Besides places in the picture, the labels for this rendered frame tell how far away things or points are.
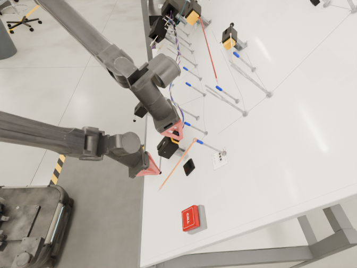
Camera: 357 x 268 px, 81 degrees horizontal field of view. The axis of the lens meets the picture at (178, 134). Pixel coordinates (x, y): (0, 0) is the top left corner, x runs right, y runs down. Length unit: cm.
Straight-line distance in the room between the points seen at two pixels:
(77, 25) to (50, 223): 130
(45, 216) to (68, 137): 121
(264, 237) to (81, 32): 88
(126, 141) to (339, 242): 67
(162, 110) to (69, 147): 23
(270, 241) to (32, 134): 81
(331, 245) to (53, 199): 156
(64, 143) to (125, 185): 138
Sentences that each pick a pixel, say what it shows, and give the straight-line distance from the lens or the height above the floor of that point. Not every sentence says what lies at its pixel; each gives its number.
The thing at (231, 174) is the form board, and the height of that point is 119.
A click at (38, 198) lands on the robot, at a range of 180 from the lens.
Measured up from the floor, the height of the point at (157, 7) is 113.
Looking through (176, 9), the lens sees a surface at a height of 125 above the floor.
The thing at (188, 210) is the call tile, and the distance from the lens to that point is 55.
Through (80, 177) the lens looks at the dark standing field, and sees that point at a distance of 204.
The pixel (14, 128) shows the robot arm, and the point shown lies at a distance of 48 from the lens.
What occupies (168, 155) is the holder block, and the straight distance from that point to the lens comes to 64.
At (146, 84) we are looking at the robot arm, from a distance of 50.
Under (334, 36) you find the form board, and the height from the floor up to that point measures 144.
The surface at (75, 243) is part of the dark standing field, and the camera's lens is 182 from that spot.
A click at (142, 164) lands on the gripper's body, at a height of 111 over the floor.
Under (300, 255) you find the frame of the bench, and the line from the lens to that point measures 95.
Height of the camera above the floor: 163
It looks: 49 degrees down
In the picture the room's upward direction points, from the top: straight up
